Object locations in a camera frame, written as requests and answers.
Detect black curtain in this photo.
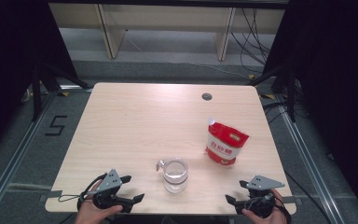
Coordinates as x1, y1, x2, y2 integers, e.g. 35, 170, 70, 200
0, 0, 78, 160
262, 0, 358, 218

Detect clear glass jar with lid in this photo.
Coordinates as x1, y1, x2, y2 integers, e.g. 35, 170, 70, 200
156, 157, 189, 194

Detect light wooden shelf unit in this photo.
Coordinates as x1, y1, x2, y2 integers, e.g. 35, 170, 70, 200
48, 3, 285, 62

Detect black metal stand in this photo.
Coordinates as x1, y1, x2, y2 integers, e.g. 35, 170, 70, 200
248, 63, 296, 122
31, 60, 91, 122

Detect bundle of black cables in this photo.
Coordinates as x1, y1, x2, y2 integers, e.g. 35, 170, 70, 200
229, 7, 273, 74

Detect person's right hand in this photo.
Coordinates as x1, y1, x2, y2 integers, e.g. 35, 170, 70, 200
241, 188, 288, 224

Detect red and white sugar bag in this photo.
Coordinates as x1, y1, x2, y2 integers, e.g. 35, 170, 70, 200
204, 117, 250, 166

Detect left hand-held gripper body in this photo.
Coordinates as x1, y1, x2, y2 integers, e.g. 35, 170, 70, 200
87, 168, 134, 214

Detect thin white floor cable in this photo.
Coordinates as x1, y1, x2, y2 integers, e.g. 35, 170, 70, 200
125, 29, 251, 80

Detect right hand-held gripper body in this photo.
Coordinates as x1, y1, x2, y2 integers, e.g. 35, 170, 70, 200
234, 175, 286, 218

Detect black wrist strap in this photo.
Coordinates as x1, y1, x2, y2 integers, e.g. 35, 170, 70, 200
58, 173, 108, 210
273, 194, 293, 224

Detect black floor cable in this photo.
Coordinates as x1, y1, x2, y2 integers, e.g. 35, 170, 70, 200
284, 171, 334, 224

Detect person's left hand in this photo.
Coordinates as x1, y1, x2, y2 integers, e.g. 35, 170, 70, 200
74, 180, 124, 224

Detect aluminium floor rail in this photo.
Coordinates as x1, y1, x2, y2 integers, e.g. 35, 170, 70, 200
276, 92, 346, 224
0, 90, 59, 217

